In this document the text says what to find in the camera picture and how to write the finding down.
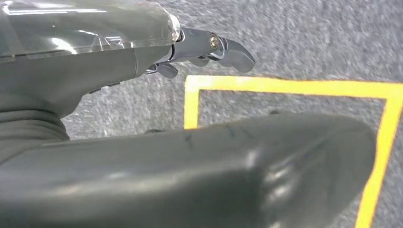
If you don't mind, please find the yellow floor tape square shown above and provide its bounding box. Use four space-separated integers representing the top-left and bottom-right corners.
183 75 403 228

